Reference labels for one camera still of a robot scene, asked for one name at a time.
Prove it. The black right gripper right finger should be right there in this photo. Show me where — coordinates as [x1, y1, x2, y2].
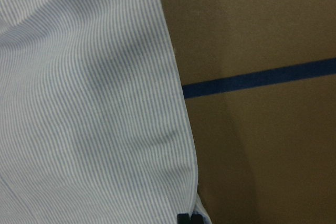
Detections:
[191, 214, 203, 224]

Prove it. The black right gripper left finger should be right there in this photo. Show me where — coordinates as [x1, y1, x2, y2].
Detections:
[176, 213, 190, 224]

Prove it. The blue striped button shirt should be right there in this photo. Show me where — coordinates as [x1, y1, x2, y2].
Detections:
[1, 0, 211, 223]

